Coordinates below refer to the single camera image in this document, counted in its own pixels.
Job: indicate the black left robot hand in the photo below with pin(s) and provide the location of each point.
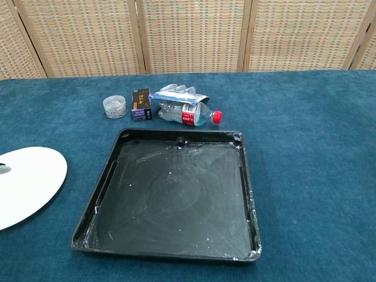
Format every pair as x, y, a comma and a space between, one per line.
4, 169

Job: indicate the white round plate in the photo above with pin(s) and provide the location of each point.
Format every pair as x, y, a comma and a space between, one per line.
32, 182

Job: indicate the black square plastic tray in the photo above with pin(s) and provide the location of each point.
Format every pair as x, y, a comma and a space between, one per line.
176, 199

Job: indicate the small clear plastic jar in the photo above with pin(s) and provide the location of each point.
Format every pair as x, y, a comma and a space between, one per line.
114, 107

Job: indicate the small black purple box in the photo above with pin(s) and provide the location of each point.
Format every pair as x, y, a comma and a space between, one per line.
141, 105

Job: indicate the red capped plastic water bottle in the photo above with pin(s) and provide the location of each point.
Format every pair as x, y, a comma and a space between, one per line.
188, 115

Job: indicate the clear plastic blister package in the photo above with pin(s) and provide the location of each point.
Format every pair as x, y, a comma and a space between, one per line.
182, 94

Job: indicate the woven wooden folding screen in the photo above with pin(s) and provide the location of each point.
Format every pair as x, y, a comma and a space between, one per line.
191, 35

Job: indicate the blue tablecloth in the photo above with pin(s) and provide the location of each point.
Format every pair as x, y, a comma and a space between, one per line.
308, 152

